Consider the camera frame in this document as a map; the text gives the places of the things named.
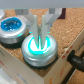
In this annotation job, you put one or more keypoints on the wooden drawer box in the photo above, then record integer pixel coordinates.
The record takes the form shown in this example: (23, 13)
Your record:
(40, 46)

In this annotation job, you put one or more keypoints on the green button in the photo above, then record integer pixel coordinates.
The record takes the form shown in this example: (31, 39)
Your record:
(38, 50)

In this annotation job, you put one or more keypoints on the blue button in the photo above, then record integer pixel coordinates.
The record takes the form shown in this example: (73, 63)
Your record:
(11, 28)

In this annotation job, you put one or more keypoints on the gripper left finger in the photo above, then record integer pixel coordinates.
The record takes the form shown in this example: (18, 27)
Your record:
(33, 23)

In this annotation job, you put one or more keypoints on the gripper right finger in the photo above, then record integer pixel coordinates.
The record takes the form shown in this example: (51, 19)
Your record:
(46, 22)

